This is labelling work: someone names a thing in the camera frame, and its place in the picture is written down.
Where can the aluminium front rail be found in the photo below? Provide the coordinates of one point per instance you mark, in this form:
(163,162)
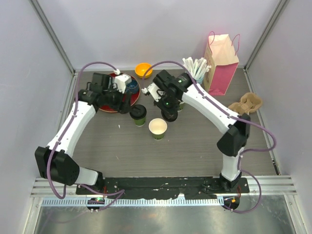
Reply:
(259,187)

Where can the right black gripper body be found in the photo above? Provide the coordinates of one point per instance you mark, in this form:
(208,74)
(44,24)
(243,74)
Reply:
(165,102)

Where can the orange bowl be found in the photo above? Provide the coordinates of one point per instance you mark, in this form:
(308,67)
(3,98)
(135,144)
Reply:
(141,68)

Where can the green paper cup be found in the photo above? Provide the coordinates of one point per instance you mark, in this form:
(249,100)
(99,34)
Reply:
(158,128)
(139,121)

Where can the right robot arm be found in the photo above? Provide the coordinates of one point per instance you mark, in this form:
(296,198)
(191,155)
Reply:
(168,91)

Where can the bundle of white straws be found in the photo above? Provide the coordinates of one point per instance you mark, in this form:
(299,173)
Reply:
(197,67)

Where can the light blue straw holder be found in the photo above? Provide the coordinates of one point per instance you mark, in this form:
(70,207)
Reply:
(200,79)

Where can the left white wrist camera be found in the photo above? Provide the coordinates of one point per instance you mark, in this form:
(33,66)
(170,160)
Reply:
(121,80)

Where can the dark blue ceramic cup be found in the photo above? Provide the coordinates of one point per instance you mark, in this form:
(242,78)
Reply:
(133,86)

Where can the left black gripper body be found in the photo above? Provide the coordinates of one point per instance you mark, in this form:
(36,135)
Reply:
(114,98)

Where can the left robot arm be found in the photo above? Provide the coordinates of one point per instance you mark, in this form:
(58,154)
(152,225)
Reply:
(55,160)

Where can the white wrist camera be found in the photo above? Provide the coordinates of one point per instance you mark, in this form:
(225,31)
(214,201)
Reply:
(154,91)
(121,80)

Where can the brown cardboard cup carrier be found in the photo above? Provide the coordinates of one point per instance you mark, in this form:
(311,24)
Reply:
(249,103)

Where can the pink paper bag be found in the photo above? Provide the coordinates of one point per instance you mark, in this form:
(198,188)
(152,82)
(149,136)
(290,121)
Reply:
(221,55)

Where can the black coffee cup lid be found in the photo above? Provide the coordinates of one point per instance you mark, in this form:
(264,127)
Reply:
(138,112)

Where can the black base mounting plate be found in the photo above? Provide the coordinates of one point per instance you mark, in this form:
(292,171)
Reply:
(164,188)

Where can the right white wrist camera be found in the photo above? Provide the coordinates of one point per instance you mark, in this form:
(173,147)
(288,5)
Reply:
(154,91)

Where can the red round tray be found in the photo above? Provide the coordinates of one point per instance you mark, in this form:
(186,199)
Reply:
(133,99)

